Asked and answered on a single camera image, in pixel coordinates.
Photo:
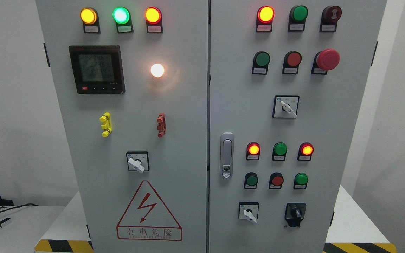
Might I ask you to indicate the small black white adapter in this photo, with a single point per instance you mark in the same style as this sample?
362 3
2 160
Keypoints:
5 222

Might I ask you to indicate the green indicator top right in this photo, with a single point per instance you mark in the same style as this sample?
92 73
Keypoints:
297 18

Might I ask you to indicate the green push button lower left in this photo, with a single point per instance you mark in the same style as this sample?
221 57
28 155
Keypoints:
250 181

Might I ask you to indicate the red lit indicator top right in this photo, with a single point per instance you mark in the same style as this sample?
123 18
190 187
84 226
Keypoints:
265 16

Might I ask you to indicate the red electric hazard sticker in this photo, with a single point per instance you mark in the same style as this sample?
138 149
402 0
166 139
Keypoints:
147 217

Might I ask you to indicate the black digital power meter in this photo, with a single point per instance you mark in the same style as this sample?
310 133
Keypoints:
97 69

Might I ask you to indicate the red indicator light middle right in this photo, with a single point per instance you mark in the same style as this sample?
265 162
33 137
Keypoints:
305 152

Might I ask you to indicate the red emergency stop button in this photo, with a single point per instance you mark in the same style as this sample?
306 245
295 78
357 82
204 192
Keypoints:
325 61

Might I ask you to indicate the dark red buzzer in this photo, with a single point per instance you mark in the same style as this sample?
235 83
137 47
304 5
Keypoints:
329 18

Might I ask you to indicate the white selector switch upper right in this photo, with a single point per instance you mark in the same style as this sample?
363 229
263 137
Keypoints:
285 107

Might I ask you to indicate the red lit indicator light left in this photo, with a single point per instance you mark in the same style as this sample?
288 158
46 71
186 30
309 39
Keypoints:
153 17

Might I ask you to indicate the white lit lamp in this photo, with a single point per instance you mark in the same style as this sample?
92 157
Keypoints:
157 70

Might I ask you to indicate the white selector switch left door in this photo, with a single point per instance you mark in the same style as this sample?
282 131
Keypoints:
137 161

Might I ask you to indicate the grey cabinet door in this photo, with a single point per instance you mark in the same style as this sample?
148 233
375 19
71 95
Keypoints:
242 103
178 160

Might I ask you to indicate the yellow indicator light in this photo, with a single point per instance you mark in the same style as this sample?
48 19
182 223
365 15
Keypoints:
90 20

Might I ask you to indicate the green push button lower right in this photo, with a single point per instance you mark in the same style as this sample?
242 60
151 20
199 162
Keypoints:
301 181

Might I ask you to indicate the white selector switch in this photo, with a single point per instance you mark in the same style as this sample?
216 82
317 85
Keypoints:
285 107
248 211

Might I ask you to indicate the silver door handle lock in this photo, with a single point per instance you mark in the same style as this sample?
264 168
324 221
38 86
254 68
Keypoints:
226 154

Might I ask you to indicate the green push button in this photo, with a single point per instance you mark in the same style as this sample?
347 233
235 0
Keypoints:
260 63
301 181
250 181

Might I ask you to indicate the grey right cabinet door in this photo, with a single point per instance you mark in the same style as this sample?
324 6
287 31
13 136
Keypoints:
242 103

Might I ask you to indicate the red push button lower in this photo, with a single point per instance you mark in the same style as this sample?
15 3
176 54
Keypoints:
275 181

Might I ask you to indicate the red push button upper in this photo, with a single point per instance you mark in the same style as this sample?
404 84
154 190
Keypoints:
291 62

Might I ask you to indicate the yellow terminal connector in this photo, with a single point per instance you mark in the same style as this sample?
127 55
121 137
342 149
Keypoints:
105 120

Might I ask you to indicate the black rotary knob switch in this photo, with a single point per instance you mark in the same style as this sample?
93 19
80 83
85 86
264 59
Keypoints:
294 214

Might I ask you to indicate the red push button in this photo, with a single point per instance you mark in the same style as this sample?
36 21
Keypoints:
291 62
275 181

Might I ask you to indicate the green lit indicator light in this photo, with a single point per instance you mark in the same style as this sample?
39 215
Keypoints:
122 20

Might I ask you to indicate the green indicator light middle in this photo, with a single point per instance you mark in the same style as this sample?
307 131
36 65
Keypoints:
279 152

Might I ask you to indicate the white selector switch lower right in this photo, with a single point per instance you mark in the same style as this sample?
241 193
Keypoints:
248 211

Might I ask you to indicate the grey left cabinet door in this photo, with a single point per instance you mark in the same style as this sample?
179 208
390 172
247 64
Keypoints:
178 160

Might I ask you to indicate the red terminal connector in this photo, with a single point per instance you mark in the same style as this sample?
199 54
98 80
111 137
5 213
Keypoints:
161 121

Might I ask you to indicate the green push button upper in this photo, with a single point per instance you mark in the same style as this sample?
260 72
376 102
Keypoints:
260 63

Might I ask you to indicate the red indicator light middle left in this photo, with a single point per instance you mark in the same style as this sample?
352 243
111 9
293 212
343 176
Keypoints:
253 151

